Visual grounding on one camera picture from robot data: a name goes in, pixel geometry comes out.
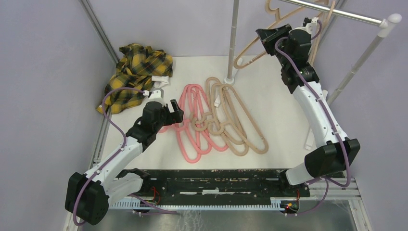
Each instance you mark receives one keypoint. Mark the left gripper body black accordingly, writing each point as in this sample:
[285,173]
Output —
[165,113]

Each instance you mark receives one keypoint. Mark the pink hanger middle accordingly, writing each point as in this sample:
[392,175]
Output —
[194,127]

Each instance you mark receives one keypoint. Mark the white cable duct strip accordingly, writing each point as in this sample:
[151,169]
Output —
[133,203]

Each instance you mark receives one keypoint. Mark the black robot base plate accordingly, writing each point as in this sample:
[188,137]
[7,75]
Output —
[217,186]

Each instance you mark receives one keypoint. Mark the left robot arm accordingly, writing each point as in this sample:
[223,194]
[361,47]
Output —
[89,195]

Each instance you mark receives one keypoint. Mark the yellow plaid shirt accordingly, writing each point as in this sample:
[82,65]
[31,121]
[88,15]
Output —
[135,70]

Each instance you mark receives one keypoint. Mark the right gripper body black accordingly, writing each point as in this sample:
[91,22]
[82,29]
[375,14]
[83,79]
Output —
[288,34]

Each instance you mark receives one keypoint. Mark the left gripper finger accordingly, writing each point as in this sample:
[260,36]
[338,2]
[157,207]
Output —
[177,111]
[174,119]

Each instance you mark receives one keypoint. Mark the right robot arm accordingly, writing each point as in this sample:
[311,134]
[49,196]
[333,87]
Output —
[335,151]

